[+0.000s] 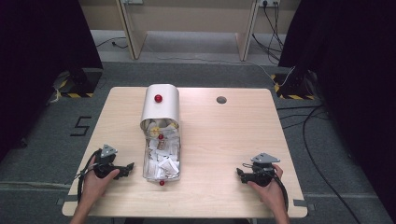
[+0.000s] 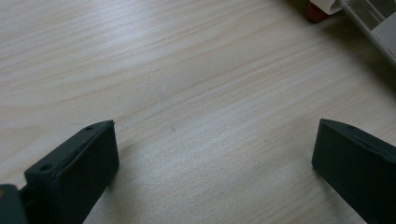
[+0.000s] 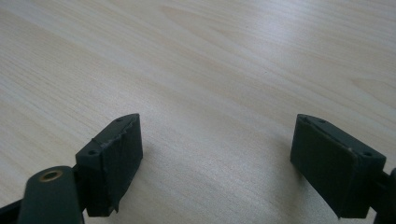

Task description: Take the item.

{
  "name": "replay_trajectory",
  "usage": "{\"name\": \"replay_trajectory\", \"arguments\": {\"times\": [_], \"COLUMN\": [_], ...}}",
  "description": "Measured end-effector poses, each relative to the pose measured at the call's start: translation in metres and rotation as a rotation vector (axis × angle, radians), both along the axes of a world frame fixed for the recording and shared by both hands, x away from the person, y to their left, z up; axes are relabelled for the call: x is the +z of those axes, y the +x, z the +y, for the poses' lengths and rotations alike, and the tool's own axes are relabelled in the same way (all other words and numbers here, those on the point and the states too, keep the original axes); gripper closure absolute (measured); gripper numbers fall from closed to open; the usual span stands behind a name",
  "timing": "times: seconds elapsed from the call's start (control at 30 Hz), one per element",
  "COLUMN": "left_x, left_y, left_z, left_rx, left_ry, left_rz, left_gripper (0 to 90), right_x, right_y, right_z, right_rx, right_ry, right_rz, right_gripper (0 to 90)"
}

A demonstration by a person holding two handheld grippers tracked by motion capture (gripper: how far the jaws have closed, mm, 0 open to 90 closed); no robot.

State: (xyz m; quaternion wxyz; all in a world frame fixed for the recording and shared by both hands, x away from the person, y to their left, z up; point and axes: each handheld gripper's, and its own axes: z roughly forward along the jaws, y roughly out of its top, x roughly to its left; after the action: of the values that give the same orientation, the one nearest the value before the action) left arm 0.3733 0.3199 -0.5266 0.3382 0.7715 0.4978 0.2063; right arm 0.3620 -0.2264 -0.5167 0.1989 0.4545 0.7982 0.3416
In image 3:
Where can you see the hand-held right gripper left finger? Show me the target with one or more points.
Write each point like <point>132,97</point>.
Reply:
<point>109,165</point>

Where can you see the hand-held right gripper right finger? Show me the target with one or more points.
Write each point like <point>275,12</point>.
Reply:
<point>330,168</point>

